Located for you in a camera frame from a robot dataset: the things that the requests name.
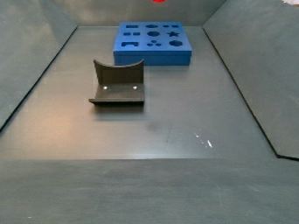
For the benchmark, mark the blue shape sorter block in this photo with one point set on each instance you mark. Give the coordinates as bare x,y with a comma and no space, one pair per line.
156,42

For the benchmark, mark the black curved holder bracket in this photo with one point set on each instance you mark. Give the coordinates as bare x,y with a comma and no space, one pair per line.
120,83

